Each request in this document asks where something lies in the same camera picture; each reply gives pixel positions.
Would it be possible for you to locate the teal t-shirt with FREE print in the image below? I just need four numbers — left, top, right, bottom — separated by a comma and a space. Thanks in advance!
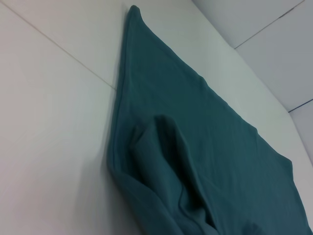
107, 4, 313, 235

